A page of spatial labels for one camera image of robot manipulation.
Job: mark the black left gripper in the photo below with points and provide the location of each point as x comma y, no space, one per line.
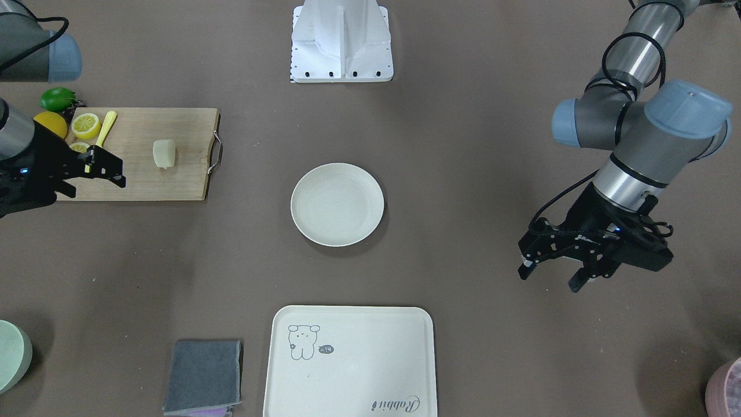
586,209

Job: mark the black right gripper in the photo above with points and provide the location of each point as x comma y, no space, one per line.
39,152

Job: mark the cream shallow plate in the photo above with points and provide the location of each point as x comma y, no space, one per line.
337,204

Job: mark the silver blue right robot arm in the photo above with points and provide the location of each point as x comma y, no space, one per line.
35,50

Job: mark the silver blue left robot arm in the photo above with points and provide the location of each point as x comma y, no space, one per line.
652,128

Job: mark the cream rabbit tray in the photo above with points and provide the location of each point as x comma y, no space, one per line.
351,361

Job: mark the lemon half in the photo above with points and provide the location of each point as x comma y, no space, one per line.
86,126
80,147

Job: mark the whole yellow lemon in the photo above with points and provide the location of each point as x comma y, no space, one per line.
53,122

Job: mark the yellow plastic knife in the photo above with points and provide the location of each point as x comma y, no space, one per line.
106,125

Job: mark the green lime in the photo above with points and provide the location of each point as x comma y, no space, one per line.
57,99

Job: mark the wooden cutting board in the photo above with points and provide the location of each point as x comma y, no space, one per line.
131,139

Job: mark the mint green bowl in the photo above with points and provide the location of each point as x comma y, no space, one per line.
16,355

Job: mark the pink bowl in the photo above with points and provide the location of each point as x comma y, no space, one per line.
723,390

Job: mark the grey folded cloth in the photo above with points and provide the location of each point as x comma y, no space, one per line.
205,378

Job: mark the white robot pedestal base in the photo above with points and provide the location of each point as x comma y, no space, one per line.
341,42

